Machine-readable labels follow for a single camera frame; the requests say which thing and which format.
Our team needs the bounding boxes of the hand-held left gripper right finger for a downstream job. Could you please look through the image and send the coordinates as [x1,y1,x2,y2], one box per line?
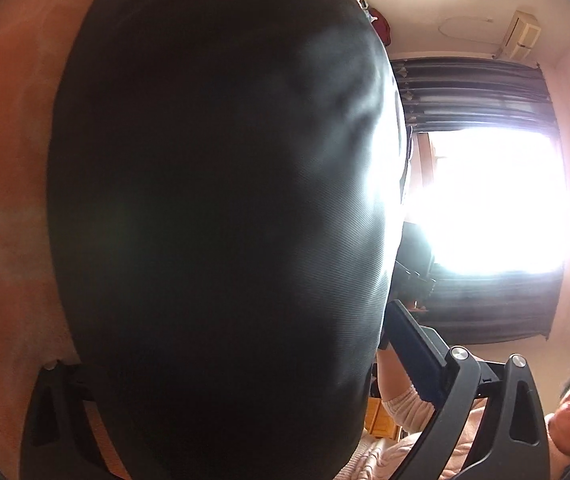
[379,299,552,480]

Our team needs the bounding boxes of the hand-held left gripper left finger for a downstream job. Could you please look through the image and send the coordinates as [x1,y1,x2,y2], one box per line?
[19,364,108,480]

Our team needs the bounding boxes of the black pants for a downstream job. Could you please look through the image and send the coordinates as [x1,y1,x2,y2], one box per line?
[48,0,413,480]

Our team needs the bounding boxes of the person's right forearm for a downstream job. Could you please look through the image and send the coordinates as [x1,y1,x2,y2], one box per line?
[374,345,446,433]

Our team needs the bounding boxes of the wooden wardrobe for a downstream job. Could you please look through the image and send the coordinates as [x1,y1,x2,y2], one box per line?
[364,399,408,437]

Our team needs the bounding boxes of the bright window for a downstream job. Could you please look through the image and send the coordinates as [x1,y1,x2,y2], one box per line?
[404,127,570,282]

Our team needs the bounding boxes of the dark curtain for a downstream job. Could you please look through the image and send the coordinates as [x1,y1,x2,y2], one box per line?
[391,57,566,347]

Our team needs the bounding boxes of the dark red cloth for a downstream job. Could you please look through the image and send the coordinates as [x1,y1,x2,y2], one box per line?
[367,7,392,47]

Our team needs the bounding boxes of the wall air conditioner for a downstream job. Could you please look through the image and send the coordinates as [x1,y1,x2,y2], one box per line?
[494,8,544,64]

